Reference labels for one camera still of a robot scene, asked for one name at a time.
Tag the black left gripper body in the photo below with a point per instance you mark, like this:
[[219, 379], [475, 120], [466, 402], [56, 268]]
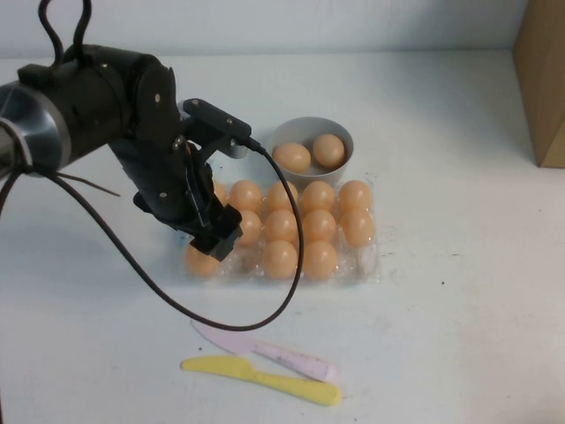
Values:
[[163, 185]]

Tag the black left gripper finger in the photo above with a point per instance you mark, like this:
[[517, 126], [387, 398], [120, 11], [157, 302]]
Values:
[[230, 226], [209, 247]]

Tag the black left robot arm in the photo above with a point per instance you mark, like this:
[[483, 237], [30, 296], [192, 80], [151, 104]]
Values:
[[88, 110]]

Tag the orange-brown egg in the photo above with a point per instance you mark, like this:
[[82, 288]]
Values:
[[246, 196], [291, 157], [278, 259], [250, 227], [280, 225], [201, 262], [329, 150], [319, 225], [278, 196], [357, 227], [354, 195], [318, 196], [320, 259], [218, 192]]

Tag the clear plastic egg tray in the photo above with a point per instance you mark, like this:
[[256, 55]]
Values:
[[357, 265]]

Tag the brown cardboard box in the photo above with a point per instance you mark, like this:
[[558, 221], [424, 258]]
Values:
[[543, 88]]

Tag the grey round bowl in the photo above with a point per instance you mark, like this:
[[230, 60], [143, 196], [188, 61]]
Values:
[[309, 179]]

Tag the pink plastic knife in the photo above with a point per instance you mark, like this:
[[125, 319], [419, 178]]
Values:
[[273, 351]]

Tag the yellow plastic knife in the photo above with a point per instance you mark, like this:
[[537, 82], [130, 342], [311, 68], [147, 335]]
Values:
[[265, 380]]

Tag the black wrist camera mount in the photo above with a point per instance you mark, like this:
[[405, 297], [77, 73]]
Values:
[[214, 121]]

